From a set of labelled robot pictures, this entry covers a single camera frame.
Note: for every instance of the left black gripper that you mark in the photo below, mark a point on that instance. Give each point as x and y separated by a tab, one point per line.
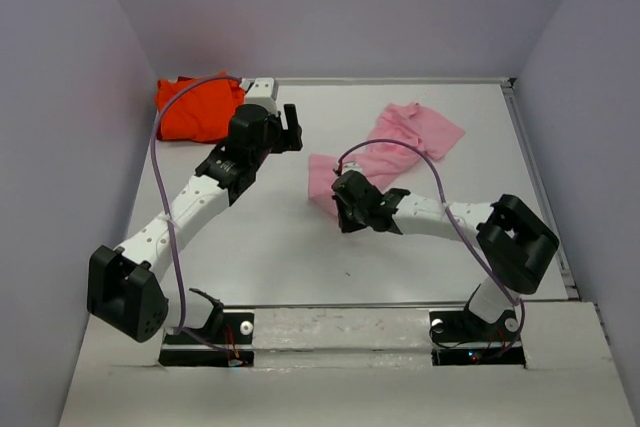
288	140

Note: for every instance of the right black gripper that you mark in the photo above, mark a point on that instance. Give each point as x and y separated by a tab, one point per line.
347	221

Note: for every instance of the pink t shirt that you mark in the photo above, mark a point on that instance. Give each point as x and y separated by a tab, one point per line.
402	135

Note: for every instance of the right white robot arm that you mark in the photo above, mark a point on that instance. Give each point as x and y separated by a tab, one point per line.
511	243

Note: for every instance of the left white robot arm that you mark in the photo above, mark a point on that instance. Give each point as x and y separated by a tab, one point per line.
124	282

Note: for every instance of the folded orange t shirt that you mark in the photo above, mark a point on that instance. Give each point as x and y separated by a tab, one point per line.
211	105

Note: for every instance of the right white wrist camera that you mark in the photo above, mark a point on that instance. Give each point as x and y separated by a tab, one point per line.
341	168

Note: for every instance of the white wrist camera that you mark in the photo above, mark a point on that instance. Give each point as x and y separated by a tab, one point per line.
263	92
341	168

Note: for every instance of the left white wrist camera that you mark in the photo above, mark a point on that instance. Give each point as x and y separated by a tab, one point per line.
263	92

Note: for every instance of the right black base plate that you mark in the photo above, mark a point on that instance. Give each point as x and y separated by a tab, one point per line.
475	342

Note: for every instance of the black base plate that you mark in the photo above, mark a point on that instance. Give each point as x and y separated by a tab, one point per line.
475	342
228	345

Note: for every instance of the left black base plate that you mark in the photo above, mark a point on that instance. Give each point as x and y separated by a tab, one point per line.
228	345

